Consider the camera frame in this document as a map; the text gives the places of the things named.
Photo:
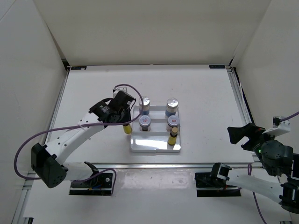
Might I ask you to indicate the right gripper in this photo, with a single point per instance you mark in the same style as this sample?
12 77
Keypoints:
252 132

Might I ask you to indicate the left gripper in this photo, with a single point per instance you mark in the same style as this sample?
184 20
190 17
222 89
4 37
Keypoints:
127 118

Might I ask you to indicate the yellow small bottle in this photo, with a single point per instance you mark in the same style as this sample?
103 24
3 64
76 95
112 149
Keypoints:
173 136
127 129

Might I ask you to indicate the blue-label bead jar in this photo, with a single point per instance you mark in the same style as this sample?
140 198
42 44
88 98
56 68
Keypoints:
171 107
144 105

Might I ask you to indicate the spice jar red label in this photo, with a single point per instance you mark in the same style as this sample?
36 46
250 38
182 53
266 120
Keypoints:
144 123
173 121

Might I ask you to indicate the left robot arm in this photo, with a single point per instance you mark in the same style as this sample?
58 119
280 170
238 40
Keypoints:
48 160

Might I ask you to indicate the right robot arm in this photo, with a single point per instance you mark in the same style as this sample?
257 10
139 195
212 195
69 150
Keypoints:
276 159

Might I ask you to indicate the white divided tray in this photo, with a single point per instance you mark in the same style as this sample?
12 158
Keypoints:
155 140

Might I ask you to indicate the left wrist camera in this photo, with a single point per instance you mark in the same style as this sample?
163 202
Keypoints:
120 88

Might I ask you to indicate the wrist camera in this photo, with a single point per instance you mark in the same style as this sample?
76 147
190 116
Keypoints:
281 126
120 88

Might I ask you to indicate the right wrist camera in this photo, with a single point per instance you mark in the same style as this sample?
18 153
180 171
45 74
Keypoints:
281 126

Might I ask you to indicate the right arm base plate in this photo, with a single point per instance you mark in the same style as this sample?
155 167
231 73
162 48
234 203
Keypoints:
207 186

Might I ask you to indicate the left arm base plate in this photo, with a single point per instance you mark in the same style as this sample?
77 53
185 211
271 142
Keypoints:
101 185

